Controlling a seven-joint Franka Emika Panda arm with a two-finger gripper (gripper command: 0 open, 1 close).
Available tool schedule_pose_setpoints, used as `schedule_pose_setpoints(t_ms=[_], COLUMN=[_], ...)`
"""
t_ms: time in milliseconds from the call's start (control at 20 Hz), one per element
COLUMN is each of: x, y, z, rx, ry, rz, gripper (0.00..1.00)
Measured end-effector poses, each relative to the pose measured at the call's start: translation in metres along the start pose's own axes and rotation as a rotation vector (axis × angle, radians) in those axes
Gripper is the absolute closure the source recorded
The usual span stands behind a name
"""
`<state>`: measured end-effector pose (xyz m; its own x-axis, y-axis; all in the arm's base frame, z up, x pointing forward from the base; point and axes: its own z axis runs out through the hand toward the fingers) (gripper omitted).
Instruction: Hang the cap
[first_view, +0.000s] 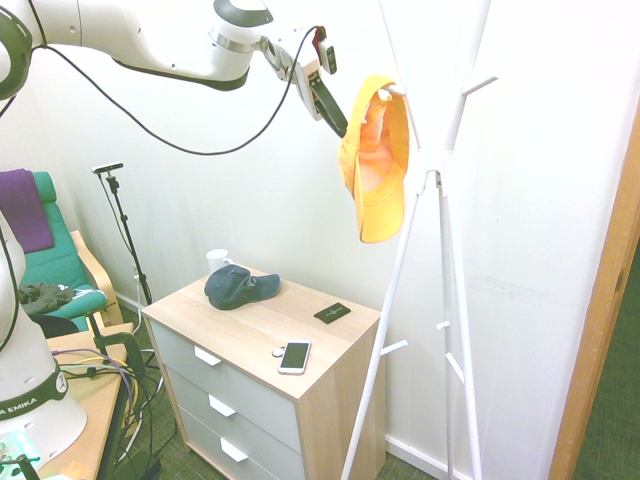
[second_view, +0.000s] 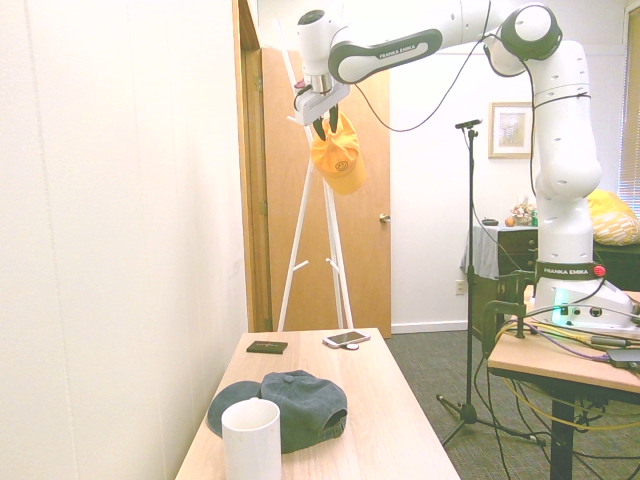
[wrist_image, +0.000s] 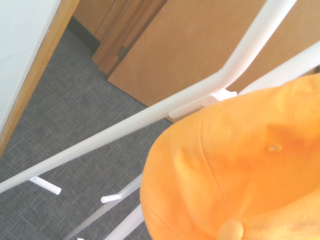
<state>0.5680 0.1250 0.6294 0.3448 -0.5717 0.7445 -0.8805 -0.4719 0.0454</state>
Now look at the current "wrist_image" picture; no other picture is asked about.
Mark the black baseboard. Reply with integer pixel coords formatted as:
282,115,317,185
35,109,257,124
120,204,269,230
66,15,101,54

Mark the wooden door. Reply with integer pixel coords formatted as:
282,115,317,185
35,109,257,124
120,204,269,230
107,0,320,124

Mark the orange baseball cap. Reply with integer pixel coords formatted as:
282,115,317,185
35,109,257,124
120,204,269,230
139,73,320,240

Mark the wooden wall edge trim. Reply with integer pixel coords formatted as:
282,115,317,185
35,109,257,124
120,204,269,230
0,0,81,159

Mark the wooden door frame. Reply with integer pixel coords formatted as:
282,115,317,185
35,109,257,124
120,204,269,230
74,0,168,75

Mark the white coat rack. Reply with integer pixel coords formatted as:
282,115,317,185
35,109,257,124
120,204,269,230
0,0,320,240

